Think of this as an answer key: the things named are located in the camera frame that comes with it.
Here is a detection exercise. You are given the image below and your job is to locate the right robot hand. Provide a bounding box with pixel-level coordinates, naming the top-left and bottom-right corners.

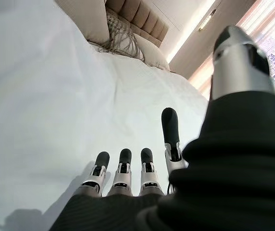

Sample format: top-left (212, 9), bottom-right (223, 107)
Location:
top-left (49, 25), bottom-right (275, 231)

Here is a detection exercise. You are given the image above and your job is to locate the white duvet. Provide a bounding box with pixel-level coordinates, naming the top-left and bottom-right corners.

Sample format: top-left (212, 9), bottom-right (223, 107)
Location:
top-left (0, 0), bottom-right (210, 231)

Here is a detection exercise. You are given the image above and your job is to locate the beige pillow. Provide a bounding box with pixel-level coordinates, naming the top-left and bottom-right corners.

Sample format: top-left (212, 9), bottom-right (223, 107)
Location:
top-left (134, 33), bottom-right (171, 72)
top-left (54, 0), bottom-right (111, 46)

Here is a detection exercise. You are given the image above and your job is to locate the sheer pink curtain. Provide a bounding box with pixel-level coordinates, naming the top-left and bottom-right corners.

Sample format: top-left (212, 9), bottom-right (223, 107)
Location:
top-left (187, 0), bottom-right (275, 97)

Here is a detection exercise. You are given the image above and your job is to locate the wall sconce lamp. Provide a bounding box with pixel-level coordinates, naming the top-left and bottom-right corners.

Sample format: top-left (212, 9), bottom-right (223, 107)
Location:
top-left (196, 9), bottom-right (218, 32)

